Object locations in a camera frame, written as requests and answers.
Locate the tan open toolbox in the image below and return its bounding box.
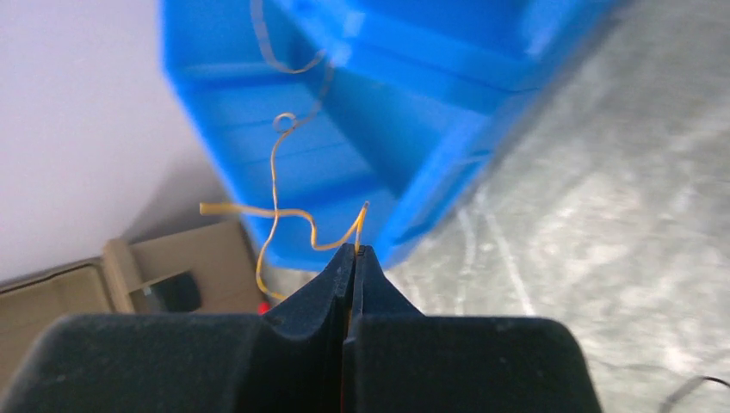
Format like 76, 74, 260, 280
1, 221, 266, 385

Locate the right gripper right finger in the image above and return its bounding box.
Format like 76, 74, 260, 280
342, 246, 601, 412

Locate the blue divided plastic bin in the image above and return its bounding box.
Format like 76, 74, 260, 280
161, 1, 615, 268

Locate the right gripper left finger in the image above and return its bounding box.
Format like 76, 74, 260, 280
1, 243, 356, 412

